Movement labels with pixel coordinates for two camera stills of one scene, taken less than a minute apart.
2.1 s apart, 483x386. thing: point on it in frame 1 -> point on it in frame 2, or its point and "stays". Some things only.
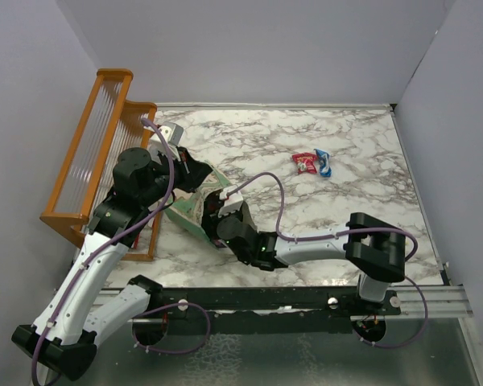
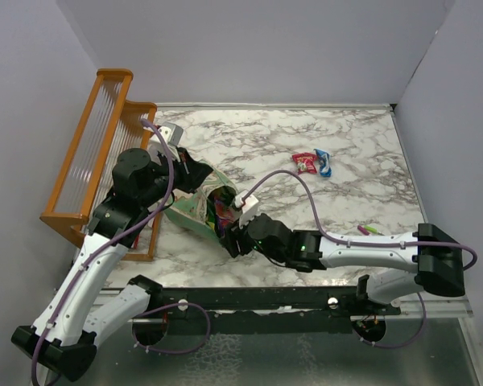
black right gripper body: (211, 219) -> (240, 240)
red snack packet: (306, 162) stays
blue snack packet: (323, 158) stays
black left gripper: (194, 172) stays
